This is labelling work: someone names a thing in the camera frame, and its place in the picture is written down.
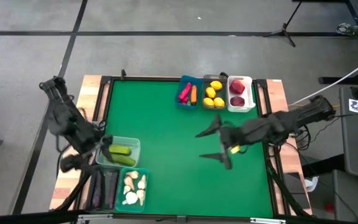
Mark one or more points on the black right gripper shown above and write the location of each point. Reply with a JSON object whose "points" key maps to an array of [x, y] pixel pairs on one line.
{"points": [[232, 135]]}

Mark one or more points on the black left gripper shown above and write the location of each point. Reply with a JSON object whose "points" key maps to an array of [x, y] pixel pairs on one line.
{"points": [[93, 144]]}

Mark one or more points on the long dark green cucumber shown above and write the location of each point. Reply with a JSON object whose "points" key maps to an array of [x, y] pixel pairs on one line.
{"points": [[124, 160]]}

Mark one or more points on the dark purple eggplants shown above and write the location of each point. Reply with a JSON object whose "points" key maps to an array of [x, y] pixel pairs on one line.
{"points": [[97, 191]]}

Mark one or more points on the yellow lemon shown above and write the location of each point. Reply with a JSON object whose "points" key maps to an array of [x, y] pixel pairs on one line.
{"points": [[210, 92], [216, 85], [218, 101], [208, 101]]}

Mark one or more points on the small pink root piece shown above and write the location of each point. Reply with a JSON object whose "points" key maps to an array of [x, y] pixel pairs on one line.
{"points": [[186, 100]]}

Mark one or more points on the orange carrot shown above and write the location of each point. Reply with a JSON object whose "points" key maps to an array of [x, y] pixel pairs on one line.
{"points": [[193, 94]]}

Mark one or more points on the pink carrot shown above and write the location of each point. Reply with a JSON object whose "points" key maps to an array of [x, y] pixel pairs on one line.
{"points": [[185, 91]]}

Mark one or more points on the large white garlic bulb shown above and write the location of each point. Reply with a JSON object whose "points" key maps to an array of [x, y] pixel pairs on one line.
{"points": [[131, 198]]}

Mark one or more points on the bright red beet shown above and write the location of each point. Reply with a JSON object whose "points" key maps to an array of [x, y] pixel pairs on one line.
{"points": [[236, 86]]}

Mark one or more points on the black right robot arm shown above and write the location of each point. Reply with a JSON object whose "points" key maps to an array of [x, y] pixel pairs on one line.
{"points": [[291, 123]]}

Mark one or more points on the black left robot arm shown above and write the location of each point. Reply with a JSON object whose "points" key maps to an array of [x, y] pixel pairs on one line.
{"points": [[64, 115]]}

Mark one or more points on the yellow tag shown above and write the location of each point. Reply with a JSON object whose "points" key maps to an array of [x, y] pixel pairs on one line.
{"points": [[235, 149]]}

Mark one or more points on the dark smoky plastic bin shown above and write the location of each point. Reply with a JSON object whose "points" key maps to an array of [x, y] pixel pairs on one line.
{"points": [[105, 186]]}

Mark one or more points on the green table mat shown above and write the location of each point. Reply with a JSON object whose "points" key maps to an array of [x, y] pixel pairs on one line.
{"points": [[166, 140]]}

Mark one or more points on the clear plastic bin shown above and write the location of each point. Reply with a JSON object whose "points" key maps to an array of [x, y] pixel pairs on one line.
{"points": [[135, 141]]}

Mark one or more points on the blue plastic bin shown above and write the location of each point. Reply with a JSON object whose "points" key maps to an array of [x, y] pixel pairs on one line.
{"points": [[199, 93]]}

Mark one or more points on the white plastic bin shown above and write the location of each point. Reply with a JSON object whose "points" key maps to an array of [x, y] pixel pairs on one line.
{"points": [[247, 93]]}

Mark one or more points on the grey translucent plastic bin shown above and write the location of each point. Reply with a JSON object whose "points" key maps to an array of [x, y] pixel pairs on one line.
{"points": [[206, 81]]}

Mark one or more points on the teal plastic bin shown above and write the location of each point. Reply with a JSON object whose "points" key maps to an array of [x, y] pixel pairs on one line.
{"points": [[137, 208]]}

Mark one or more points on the black aluminium crossbar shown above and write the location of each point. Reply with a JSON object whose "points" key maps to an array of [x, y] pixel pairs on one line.
{"points": [[26, 217]]}

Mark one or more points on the black tripod stand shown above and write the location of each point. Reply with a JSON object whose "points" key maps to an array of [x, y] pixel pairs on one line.
{"points": [[283, 31]]}

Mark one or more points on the black desk base bar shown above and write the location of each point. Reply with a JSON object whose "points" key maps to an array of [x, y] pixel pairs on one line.
{"points": [[337, 80]]}

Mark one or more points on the black table frame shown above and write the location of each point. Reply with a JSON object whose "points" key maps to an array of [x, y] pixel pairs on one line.
{"points": [[148, 78]]}

